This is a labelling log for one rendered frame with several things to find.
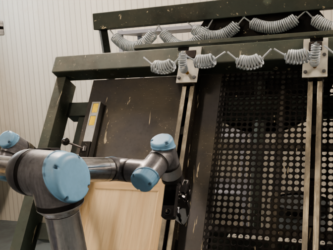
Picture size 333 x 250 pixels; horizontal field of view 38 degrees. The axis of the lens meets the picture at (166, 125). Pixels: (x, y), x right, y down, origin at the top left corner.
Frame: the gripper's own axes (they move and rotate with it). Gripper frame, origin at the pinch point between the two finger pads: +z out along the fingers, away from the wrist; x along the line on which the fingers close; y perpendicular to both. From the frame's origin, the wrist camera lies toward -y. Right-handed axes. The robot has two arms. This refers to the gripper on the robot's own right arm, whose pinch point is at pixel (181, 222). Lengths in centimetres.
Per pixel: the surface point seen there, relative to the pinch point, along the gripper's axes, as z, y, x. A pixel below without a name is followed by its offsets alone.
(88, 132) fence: 1, 56, 64
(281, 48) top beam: -23, 84, -27
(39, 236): 34, 16, 83
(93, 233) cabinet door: 28, 15, 51
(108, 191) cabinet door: 18, 32, 48
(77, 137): 9, 62, 76
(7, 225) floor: 259, 214, 342
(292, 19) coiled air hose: -17, 129, -28
